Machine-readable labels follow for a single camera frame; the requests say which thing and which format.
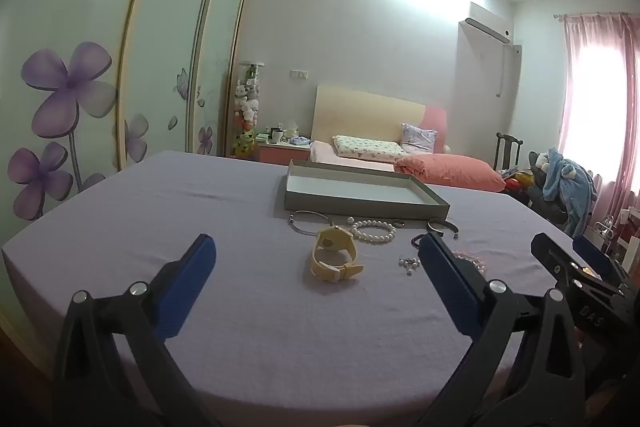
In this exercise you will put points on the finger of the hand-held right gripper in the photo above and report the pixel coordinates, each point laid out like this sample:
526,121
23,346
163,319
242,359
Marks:
596,258
550,257

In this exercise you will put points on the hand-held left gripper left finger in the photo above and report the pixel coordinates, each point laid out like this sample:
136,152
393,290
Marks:
189,284

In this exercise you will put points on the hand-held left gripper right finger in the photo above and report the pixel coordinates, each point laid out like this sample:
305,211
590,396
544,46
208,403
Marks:
447,279

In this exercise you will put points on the small silver earrings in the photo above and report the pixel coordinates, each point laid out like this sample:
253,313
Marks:
409,263

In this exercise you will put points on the thin silver bangle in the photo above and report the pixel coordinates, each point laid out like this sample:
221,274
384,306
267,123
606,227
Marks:
292,221

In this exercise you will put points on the cream wrist watch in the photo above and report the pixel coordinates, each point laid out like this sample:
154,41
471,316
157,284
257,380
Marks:
332,239

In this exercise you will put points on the grey cardboard tray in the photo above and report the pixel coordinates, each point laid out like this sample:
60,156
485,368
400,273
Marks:
350,189

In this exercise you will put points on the white metal rack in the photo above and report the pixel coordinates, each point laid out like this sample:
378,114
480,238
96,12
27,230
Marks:
612,232

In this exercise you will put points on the wide silver cuff bangle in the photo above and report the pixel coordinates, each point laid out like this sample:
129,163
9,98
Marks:
430,224

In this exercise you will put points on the purple bed sheet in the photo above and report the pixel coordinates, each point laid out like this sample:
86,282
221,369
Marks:
200,207

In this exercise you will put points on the colourful toys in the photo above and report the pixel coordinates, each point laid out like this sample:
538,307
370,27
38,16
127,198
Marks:
517,183

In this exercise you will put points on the blue fleece garment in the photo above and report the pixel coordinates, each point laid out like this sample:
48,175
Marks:
565,177

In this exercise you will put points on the grey white plush toy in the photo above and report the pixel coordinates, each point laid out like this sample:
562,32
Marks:
537,161

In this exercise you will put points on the folded pink duvet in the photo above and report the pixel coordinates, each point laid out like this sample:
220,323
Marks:
450,172

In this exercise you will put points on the dark wooden chair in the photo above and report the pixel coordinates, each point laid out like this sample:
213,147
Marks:
500,152

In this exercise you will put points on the purple flower pillow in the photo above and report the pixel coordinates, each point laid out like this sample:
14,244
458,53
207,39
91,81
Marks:
420,137

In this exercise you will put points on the yellow plush toy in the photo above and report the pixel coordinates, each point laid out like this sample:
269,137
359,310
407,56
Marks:
243,143

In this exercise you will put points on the white patterned pillow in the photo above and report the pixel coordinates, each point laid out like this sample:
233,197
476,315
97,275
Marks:
365,147

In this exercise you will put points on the pink and cream nightstand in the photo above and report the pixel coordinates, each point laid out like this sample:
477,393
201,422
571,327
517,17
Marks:
285,153

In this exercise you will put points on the white mug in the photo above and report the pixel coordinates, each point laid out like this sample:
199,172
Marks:
277,136

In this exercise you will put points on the bed with pink sheet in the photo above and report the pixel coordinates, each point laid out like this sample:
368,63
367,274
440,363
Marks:
322,153

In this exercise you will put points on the blue white cloth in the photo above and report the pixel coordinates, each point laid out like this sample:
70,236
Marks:
300,140

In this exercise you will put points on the cream and pink headboard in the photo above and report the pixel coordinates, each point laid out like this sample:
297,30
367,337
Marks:
360,112

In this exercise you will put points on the clear tube of plush toys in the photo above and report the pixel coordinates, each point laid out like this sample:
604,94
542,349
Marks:
248,102

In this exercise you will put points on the white air conditioner pipe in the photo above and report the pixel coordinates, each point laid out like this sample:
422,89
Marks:
505,67

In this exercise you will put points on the pink curtain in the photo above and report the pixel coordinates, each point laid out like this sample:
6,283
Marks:
575,57

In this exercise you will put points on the white air conditioner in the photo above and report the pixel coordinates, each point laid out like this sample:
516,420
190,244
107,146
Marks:
485,24

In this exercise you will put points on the flower print sliding wardrobe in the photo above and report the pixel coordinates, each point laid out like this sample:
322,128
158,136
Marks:
75,32

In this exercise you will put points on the white wall switch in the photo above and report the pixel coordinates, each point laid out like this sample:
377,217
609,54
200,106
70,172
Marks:
299,75

